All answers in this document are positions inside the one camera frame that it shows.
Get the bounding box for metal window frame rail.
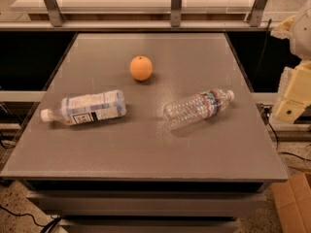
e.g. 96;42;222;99
0;0;293;31

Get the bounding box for black cable floor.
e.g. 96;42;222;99
263;107;311;173
0;204;62;233

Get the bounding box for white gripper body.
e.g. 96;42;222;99
270;0;311;61

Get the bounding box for clear plastic water bottle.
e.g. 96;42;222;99
163;88;235;130

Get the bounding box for grey table drawer unit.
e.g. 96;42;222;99
27;179;265;233

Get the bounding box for orange fruit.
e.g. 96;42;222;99
130;56;153;82

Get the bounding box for black cable left floor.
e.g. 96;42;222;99
0;204;62;233

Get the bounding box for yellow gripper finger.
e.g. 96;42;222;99
272;60;311;123

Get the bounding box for cardboard box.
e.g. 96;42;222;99
271;173;311;233

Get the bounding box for black cable right floor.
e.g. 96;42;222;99
263;107;311;173

